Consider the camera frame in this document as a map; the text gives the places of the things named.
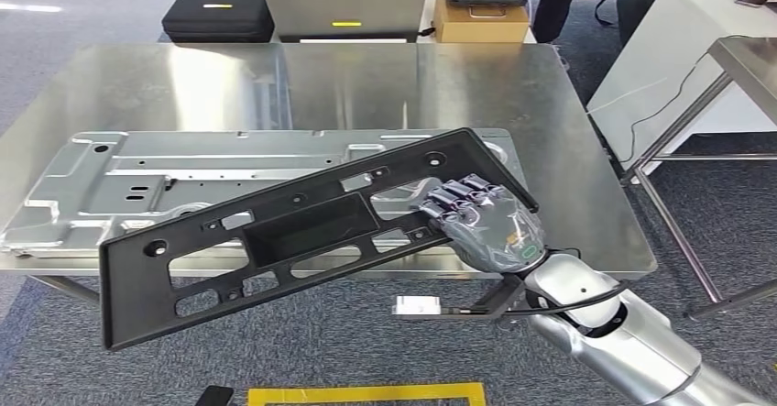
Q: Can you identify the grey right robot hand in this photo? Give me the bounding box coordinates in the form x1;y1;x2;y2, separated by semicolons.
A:
417;173;548;276

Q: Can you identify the black plastic panel part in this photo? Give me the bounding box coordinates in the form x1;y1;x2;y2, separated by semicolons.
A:
98;126;541;352

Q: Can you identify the stainless steel workbench table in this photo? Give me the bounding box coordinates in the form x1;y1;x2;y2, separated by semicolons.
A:
0;41;659;307

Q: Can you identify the yellow floor tape square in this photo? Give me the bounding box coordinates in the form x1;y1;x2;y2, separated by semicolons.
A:
247;382;487;406

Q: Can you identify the brown cardboard box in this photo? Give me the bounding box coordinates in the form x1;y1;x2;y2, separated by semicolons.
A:
432;0;531;44

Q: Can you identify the person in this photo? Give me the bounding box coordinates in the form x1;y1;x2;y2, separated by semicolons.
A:
616;0;777;49
491;0;589;71

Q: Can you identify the white cabinet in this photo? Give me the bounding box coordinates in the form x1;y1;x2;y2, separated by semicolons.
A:
585;0;777;174

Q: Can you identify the silver laptop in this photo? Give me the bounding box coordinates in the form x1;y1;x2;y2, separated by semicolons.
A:
262;0;429;44

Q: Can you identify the black zip case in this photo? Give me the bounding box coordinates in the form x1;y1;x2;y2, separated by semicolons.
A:
161;0;276;44

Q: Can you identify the stamped silver metal panel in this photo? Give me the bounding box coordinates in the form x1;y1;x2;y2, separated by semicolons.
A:
0;127;526;260

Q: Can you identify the black right wrist camera bracket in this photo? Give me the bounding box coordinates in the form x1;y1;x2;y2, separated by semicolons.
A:
440;274;528;323

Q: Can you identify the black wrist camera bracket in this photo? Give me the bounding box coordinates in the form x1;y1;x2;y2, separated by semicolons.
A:
440;274;528;323
193;385;235;406

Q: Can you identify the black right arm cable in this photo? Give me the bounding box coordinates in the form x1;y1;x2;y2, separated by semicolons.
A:
461;279;631;320

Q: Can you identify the thin black cable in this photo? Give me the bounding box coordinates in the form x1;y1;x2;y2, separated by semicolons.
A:
627;49;713;166

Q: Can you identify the black left wrist camera bracket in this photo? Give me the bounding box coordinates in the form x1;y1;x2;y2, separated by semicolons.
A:
193;385;235;406

